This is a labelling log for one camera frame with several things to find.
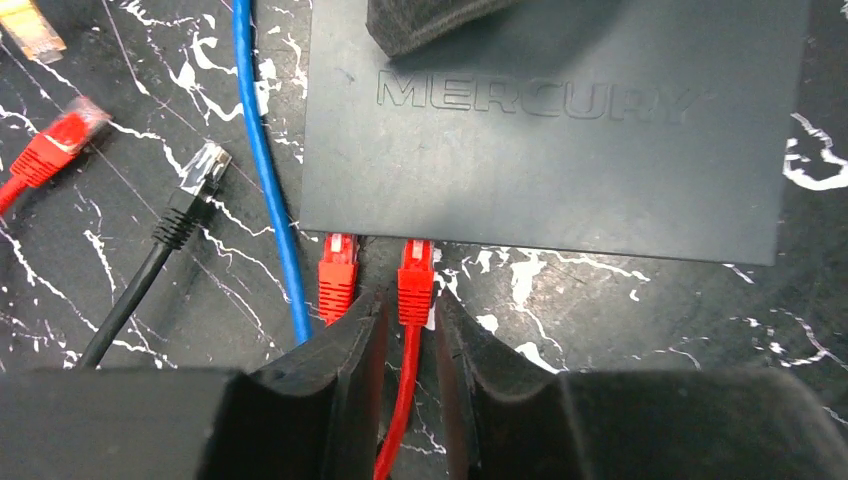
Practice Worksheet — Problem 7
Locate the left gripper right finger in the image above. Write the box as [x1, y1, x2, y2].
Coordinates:
[434, 295, 847, 479]

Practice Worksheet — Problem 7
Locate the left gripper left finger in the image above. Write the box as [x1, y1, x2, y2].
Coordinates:
[1, 291, 388, 479]

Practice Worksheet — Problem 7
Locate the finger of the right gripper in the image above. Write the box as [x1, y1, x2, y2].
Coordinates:
[366, 0, 516, 58]

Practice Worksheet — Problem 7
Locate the black pad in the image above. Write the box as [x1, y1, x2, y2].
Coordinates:
[300, 1, 811, 265]

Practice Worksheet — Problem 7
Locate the blue ethernet cable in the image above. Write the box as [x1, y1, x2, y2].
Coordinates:
[231, 0, 314, 346]

